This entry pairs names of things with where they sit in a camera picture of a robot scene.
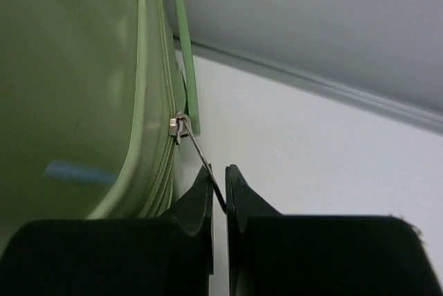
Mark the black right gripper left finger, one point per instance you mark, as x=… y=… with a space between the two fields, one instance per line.
x=171 y=254

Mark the aluminium table frame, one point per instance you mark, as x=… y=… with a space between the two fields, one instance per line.
x=409 y=114

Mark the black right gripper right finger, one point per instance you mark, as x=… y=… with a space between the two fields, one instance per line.
x=270 y=253

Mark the light green suitcase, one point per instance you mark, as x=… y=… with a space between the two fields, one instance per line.
x=95 y=97

